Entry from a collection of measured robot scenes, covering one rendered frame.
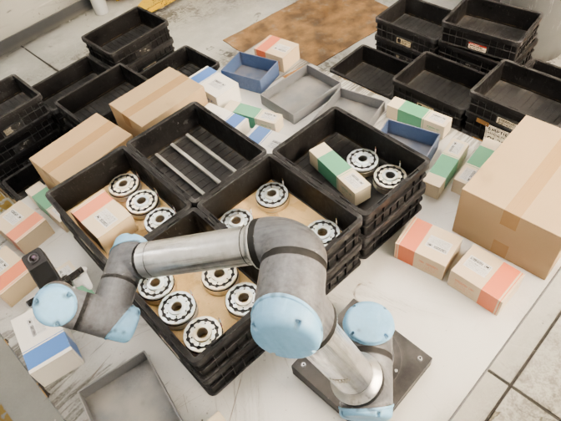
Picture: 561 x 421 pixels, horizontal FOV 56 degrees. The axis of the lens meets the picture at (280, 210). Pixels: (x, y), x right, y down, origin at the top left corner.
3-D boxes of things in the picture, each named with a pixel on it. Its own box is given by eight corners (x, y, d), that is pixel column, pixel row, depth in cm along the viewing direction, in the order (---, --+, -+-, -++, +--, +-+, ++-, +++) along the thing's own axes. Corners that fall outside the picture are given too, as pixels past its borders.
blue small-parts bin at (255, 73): (280, 74, 229) (278, 60, 224) (262, 94, 221) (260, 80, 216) (241, 64, 237) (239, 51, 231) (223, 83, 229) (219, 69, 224)
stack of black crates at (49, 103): (108, 102, 322) (87, 54, 296) (136, 121, 307) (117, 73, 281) (52, 137, 306) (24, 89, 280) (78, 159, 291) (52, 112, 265)
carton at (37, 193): (32, 201, 194) (24, 190, 190) (46, 191, 197) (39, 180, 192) (67, 233, 182) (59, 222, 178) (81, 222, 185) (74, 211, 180)
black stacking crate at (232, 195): (363, 243, 153) (364, 219, 145) (290, 307, 142) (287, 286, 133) (273, 178, 174) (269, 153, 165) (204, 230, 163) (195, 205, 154)
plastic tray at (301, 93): (294, 124, 207) (293, 114, 203) (261, 103, 217) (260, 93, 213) (341, 92, 217) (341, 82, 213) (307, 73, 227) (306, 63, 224)
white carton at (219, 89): (190, 96, 225) (185, 78, 219) (211, 83, 230) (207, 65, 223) (219, 114, 215) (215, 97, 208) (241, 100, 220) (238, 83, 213)
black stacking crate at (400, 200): (427, 186, 165) (432, 161, 156) (365, 242, 153) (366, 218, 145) (336, 131, 185) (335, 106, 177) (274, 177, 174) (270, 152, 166)
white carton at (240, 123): (251, 136, 205) (248, 119, 198) (232, 154, 199) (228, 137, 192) (214, 119, 214) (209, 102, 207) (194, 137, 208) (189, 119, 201)
